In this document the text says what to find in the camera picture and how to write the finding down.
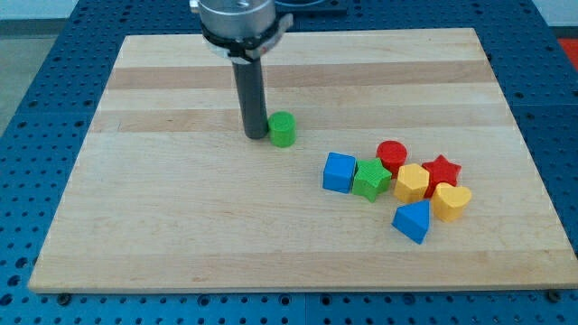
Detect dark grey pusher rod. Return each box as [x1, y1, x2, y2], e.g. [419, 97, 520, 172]
[233, 59, 268, 139]

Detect green cylinder block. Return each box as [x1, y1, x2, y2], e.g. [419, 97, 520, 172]
[268, 111, 296, 148]

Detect blue cube block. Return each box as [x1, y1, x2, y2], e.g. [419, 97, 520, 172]
[322, 152, 357, 193]

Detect light wooden board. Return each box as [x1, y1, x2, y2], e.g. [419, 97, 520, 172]
[29, 28, 577, 293]

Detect green star block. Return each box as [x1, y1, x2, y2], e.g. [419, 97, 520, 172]
[351, 158, 392, 202]

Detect red cylinder block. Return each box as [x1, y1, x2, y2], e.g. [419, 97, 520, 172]
[376, 140, 408, 179]

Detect yellow hexagon block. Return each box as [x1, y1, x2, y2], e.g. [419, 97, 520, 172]
[394, 163, 430, 203]

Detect red star block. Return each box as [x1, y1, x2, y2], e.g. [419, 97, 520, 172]
[422, 154, 461, 199]

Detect blue triangle block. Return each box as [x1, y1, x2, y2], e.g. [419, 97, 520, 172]
[392, 200, 430, 245]

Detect yellow heart block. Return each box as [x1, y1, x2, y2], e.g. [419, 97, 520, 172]
[431, 182, 472, 222]

